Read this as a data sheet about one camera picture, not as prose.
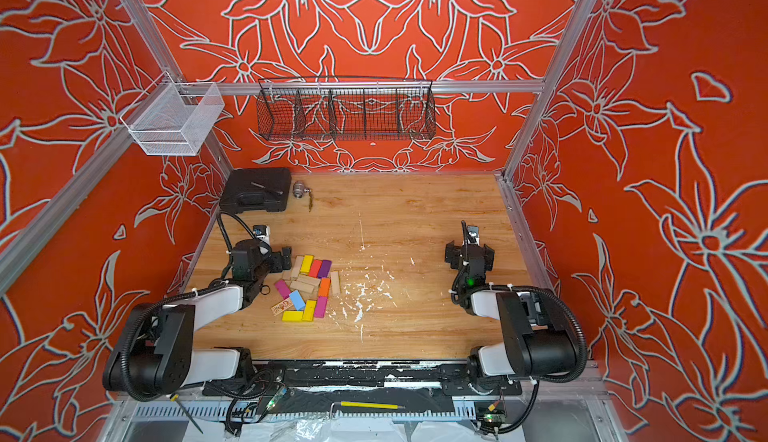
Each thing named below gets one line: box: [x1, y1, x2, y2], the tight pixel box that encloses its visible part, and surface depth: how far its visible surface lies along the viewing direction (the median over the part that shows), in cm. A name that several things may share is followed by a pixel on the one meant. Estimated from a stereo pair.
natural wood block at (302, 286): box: [290, 280, 315, 294], surface depth 90 cm
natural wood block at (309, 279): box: [297, 274, 321, 287], surface depth 92 cm
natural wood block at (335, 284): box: [330, 271, 341, 298], surface depth 90 cm
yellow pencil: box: [340, 401, 406, 410], surface depth 71 cm
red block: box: [308, 259, 322, 278], surface depth 94 cm
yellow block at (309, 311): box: [302, 300, 317, 322], surface depth 85 cm
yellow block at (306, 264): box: [300, 254, 315, 275], surface depth 94 cm
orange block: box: [318, 278, 331, 297], surface depth 90 cm
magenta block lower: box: [314, 296, 328, 318], surface depth 87 cm
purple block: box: [318, 260, 333, 279], surface depth 95 cm
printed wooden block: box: [270, 298, 294, 316], surface depth 86 cm
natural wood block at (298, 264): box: [290, 255, 304, 281], surface depth 94 cm
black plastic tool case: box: [219, 168, 292, 213], surface depth 108 cm
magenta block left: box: [274, 279, 291, 299], surface depth 90 cm
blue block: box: [290, 290, 306, 311], surface depth 87 cm
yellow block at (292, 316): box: [282, 310, 303, 322], surface depth 85 cm
